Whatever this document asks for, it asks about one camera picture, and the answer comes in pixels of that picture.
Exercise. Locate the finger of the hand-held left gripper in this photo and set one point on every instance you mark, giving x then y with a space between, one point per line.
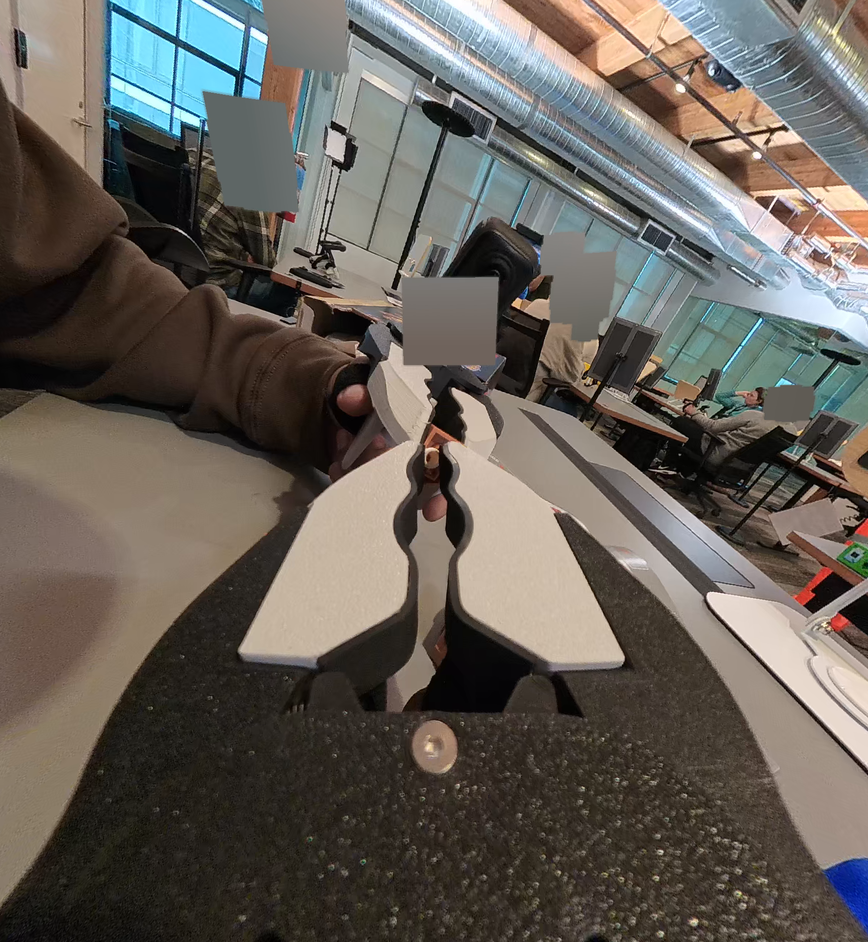
403 401
484 427

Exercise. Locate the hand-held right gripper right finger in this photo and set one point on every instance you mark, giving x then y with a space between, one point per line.
537 581

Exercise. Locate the brown toy brick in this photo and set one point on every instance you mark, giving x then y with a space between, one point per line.
441 438

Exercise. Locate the person's left forearm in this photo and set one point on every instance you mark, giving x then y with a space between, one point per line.
184 346

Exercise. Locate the grey desk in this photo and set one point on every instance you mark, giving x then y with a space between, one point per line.
73 515

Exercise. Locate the green toy box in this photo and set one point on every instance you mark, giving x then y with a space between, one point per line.
864 559

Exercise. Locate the black desk device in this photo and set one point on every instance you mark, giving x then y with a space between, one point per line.
320 261

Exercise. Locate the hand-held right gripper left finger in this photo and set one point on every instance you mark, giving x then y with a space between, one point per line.
331 574

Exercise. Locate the black floor lamp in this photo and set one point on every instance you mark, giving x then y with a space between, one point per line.
449 118

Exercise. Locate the person's left hand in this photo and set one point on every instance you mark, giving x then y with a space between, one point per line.
353 401

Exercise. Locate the silver ventilation duct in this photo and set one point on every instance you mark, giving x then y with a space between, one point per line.
552 125
831 96

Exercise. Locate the black office chair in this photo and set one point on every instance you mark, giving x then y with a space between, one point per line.
761 450
169 243
522 353

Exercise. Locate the white lamp base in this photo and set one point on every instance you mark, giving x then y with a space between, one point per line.
772 647

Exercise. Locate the studio light on stand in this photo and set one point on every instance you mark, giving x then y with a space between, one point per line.
340 147

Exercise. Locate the large window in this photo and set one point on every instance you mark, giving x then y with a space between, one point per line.
147 59

